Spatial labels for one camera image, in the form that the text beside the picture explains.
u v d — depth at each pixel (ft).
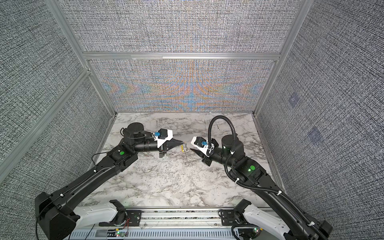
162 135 1.67
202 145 1.68
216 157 1.81
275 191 1.39
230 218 2.40
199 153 1.91
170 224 2.40
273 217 1.75
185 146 2.09
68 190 1.36
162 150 1.86
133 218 2.41
